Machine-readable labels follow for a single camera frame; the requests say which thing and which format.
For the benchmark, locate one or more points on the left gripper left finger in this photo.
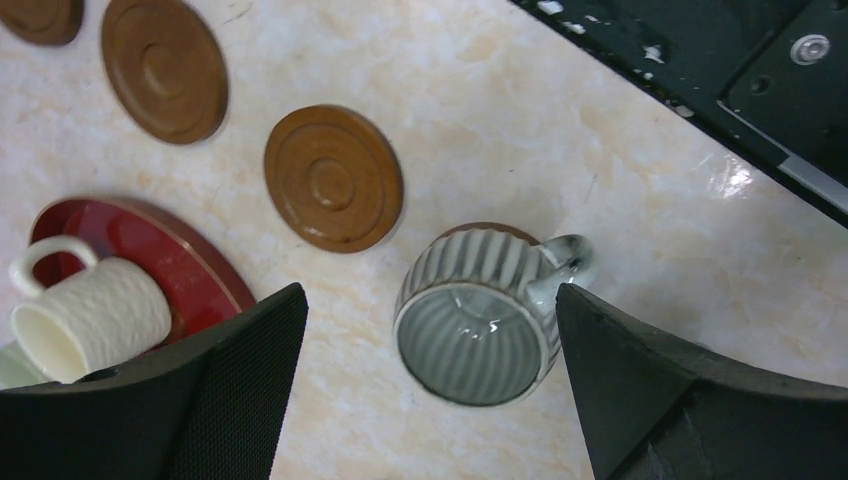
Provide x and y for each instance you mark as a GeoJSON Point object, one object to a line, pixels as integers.
{"type": "Point", "coordinates": [210, 406]}

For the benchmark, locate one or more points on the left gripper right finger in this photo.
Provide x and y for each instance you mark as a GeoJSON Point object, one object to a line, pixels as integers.
{"type": "Point", "coordinates": [652, 405]}

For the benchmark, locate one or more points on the striped white grey cup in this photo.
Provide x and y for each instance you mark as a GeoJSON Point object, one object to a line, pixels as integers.
{"type": "Point", "coordinates": [474, 321]}

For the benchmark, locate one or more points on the brown wooden coaster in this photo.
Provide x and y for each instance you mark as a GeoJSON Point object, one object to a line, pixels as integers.
{"type": "Point", "coordinates": [165, 68]}
{"type": "Point", "coordinates": [500, 227]}
{"type": "Point", "coordinates": [43, 22]}
{"type": "Point", "coordinates": [334, 178]}

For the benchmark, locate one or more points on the light green cup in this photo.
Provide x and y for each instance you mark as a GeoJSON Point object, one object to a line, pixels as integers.
{"type": "Point", "coordinates": [17, 370]}

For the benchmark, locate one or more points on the red round tray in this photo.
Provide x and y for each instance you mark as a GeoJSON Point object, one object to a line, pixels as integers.
{"type": "Point", "coordinates": [201, 286]}

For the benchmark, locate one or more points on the cream yellow mug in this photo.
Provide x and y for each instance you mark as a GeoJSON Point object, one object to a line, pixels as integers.
{"type": "Point", "coordinates": [109, 312]}

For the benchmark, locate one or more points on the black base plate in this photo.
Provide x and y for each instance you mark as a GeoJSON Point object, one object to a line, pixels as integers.
{"type": "Point", "coordinates": [766, 79]}

